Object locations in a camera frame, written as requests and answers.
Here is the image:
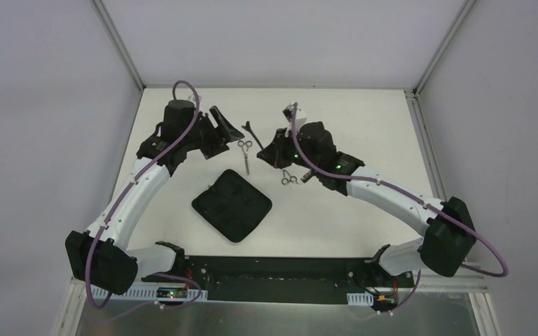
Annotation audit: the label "black zip tool case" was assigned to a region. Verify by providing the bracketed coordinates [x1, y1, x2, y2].
[191, 169, 273, 244]

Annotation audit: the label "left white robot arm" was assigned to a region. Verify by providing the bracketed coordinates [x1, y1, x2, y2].
[65, 99, 244, 295]

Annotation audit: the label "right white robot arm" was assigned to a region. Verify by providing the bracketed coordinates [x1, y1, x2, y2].
[257, 122, 476, 287]

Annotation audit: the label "silver black hair scissors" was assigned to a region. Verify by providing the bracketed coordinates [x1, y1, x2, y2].
[281, 169, 300, 186]

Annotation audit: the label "silver thinning scissors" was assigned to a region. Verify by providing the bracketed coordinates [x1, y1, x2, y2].
[237, 140, 253, 176]

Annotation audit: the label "black comb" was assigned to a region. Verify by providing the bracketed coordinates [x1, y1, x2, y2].
[300, 169, 315, 183]

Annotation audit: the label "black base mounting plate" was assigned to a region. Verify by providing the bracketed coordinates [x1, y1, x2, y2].
[167, 255, 414, 305]

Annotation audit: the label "left white cable duct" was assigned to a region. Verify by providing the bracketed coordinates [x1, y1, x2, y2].
[111, 285, 208, 302]

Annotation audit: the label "white cable duct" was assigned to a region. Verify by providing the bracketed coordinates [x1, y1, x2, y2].
[111, 285, 208, 302]
[346, 292, 374, 307]

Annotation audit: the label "right white cable duct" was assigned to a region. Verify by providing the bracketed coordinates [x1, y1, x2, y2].
[346, 292, 374, 307]

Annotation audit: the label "aluminium frame rail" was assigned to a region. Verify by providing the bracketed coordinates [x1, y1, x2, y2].
[70, 269, 488, 294]

